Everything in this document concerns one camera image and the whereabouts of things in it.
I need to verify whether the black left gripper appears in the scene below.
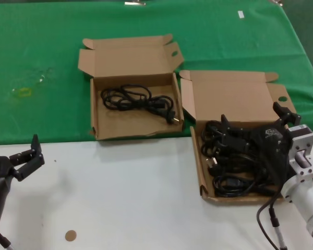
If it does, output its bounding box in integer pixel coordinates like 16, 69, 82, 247
0, 134, 45, 182

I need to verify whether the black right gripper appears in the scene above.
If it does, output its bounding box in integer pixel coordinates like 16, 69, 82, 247
221, 102, 302, 188

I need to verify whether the open cardboard box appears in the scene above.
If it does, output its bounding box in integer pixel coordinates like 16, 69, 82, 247
179, 69, 297, 206

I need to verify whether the cardboard box with torn rim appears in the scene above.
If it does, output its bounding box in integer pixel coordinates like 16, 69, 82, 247
77, 33, 185, 142

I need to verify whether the green tablecloth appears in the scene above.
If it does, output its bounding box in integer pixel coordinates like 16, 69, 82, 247
0, 0, 313, 145

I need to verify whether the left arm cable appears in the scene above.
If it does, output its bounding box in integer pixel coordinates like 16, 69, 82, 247
0, 230, 14, 250

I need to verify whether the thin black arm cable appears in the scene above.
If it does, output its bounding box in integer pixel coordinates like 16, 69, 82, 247
256, 192, 282, 250

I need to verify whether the cable with silver connector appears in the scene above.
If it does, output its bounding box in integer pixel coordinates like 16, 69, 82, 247
268, 207, 287, 250

